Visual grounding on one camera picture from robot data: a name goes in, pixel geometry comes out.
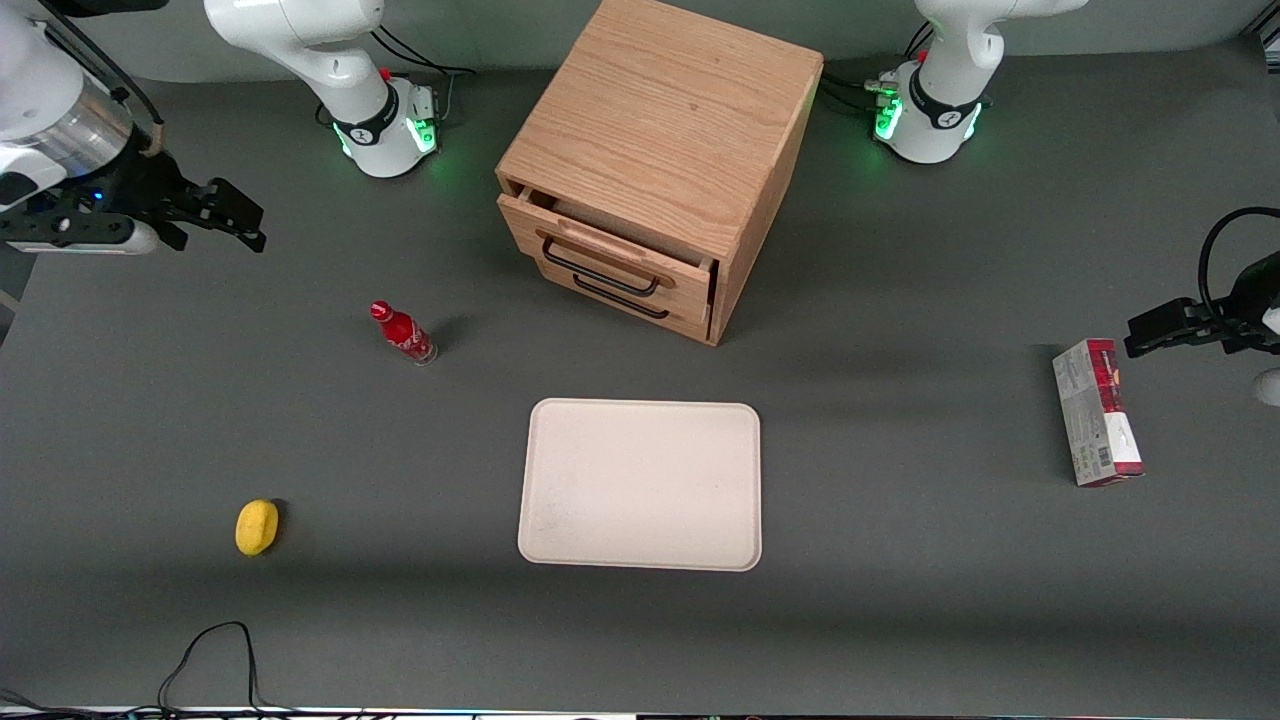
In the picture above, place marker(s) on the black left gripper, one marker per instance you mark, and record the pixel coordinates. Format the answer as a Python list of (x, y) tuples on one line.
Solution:
[(1236, 322)]

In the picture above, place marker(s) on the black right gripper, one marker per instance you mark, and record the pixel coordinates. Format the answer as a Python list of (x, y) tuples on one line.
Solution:
[(143, 188)]

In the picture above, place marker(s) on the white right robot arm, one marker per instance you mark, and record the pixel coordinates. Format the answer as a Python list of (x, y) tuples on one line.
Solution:
[(340, 60)]

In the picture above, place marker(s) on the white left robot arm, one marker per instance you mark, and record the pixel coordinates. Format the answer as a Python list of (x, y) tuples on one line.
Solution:
[(945, 100)]

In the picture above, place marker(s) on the oak wooden drawer cabinet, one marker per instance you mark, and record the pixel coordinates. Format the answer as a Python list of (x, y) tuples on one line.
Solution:
[(665, 110)]

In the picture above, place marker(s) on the red and grey carton box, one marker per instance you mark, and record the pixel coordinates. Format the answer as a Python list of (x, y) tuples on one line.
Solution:
[(1095, 415)]

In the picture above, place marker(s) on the red soda bottle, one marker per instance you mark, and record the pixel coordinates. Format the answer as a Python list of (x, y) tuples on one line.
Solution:
[(403, 332)]

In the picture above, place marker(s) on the yellow lemon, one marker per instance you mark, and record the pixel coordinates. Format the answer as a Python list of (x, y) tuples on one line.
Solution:
[(256, 527)]

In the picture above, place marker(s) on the beige rectangular tray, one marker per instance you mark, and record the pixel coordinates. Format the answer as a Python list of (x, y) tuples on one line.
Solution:
[(640, 485)]

